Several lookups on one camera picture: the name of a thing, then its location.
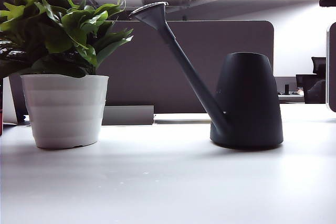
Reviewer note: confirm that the white board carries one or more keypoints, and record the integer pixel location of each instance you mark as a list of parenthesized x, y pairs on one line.
[(9, 103)]

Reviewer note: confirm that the red and black object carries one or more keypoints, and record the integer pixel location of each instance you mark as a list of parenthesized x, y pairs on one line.
[(1, 121)]

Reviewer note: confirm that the small dark cylinder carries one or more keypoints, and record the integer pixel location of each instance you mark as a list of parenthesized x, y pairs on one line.
[(287, 88)]

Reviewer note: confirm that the white ribbed plant pot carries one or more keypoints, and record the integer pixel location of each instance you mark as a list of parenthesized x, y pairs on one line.
[(65, 111)]

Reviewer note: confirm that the background office desk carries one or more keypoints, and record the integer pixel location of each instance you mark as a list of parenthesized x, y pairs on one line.
[(291, 97)]

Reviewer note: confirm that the dark grey watering can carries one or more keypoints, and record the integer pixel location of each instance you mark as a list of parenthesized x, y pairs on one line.
[(249, 103)]

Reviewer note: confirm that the dark grey panel stand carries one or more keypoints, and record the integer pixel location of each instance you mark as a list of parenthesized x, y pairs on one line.
[(19, 98)]

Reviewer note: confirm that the green leafy plant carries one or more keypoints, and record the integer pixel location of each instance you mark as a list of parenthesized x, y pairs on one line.
[(60, 32)]

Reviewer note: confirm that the grey desk divider panel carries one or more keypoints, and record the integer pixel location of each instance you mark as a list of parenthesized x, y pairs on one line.
[(144, 64)]

